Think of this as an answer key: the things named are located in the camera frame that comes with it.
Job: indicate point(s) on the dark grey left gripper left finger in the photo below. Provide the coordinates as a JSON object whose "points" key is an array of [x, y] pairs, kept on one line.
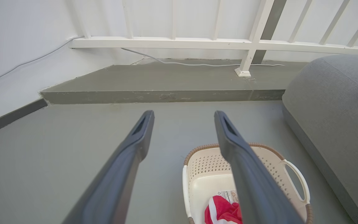
{"points": [[117, 174]]}

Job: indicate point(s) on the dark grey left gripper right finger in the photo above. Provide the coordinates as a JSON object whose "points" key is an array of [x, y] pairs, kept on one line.
{"points": [[253, 186]]}

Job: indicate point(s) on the red jersey with black lettering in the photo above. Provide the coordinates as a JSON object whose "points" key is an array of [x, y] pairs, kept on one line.
{"points": [[222, 211]]}

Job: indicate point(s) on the grey fabric sofa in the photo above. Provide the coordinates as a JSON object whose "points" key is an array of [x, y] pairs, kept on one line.
{"points": [[328, 109]]}

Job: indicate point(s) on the white paper label sticker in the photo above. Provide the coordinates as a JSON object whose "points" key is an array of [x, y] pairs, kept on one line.
{"points": [[228, 196]]}

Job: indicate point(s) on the cream perforated laundry basket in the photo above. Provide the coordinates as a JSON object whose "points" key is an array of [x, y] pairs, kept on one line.
{"points": [[204, 180]]}

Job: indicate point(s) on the black baseboard strip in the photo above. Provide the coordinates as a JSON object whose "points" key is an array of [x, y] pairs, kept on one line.
{"points": [[11, 116]]}

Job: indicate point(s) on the white wooden railing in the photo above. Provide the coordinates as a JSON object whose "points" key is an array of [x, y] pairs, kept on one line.
{"points": [[166, 43]]}

